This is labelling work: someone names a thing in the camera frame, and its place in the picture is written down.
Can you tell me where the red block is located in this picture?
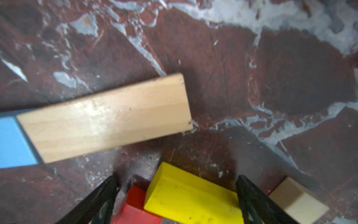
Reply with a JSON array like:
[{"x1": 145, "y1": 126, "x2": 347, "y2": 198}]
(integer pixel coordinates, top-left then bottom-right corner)
[{"x1": 111, "y1": 186, "x2": 163, "y2": 224}]

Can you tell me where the yellow long block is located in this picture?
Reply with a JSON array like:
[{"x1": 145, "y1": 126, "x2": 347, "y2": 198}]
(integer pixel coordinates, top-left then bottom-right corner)
[{"x1": 144, "y1": 162, "x2": 244, "y2": 224}]

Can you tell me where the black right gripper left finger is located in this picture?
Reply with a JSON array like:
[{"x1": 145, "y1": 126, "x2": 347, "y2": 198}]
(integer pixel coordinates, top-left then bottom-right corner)
[{"x1": 57, "y1": 175, "x2": 120, "y2": 224}]

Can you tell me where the natural wood long block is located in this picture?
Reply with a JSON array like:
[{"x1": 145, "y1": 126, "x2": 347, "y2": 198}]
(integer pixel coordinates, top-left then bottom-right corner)
[{"x1": 269, "y1": 177, "x2": 330, "y2": 224}]

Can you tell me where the light blue block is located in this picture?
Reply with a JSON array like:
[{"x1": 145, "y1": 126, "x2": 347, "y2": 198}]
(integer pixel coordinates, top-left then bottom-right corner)
[{"x1": 1, "y1": 116, "x2": 39, "y2": 169}]

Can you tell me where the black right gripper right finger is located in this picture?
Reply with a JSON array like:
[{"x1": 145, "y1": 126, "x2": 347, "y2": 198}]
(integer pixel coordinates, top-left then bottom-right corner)
[{"x1": 236, "y1": 175, "x2": 298, "y2": 224}]

